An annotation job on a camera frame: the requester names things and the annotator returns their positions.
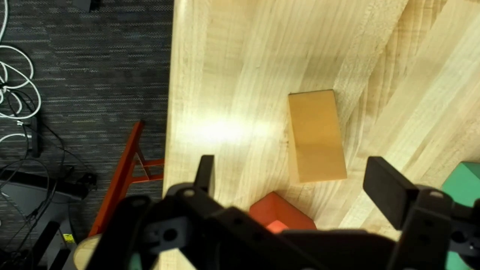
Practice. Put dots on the red half-round foam block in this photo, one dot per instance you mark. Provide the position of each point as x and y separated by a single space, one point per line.
278 214

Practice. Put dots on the orange triangular foam block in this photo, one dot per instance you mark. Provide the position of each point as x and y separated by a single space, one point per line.
316 139

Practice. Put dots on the green half-round foam block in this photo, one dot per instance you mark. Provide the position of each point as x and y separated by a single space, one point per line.
464 186

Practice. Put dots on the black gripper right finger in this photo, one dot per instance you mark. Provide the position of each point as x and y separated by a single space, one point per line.
389 189

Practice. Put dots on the red stool frame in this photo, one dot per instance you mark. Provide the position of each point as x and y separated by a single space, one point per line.
133 168

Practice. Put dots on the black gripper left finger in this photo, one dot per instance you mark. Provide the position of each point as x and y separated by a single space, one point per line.
205 177

